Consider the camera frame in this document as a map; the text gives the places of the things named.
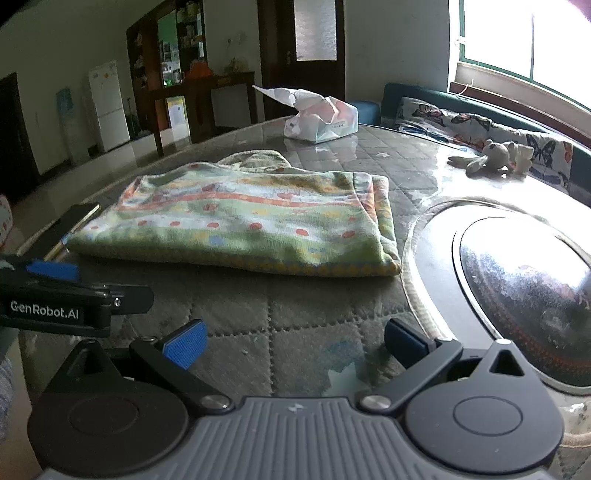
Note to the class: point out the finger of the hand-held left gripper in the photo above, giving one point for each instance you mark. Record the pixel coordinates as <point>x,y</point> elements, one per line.
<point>51,271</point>
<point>134,299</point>

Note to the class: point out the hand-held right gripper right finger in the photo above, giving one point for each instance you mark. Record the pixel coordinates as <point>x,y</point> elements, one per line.
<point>406,344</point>

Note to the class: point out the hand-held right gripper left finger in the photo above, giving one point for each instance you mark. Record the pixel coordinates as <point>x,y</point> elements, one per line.
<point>184,344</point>

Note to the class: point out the patterned baby towel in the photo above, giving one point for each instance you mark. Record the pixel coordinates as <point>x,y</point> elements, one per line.
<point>249,221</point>

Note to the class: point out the black smartphone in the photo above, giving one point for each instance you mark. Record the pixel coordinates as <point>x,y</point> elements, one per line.
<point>69,226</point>

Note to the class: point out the water dispenser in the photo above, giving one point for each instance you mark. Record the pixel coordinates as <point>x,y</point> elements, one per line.
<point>69,124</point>

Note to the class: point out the white refrigerator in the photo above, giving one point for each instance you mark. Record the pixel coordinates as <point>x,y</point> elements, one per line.
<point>108,106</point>

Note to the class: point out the white plush rabbit toy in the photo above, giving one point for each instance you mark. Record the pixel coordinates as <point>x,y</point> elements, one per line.
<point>496,157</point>

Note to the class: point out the dark wooden sideboard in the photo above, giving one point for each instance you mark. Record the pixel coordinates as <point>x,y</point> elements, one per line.
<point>203,92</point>

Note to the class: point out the butterfly print pillow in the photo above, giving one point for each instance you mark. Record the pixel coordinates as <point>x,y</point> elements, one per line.
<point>547,154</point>
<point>434,117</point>

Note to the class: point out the tall wooden cabinet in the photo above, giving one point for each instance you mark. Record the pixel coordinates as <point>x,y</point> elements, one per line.
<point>147,55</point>

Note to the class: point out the white tissue pack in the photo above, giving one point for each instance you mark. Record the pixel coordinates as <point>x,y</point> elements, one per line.
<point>323,120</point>

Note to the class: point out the orange bag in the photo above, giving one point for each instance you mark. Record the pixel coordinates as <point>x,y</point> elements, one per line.
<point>201,69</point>

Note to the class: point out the teal sofa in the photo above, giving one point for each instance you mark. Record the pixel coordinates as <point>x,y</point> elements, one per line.
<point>415,90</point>

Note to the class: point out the dark wooden door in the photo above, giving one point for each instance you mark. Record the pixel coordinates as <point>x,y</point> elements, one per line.
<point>277,69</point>

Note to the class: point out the green framed window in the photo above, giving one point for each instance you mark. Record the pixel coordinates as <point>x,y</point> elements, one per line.
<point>498,32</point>

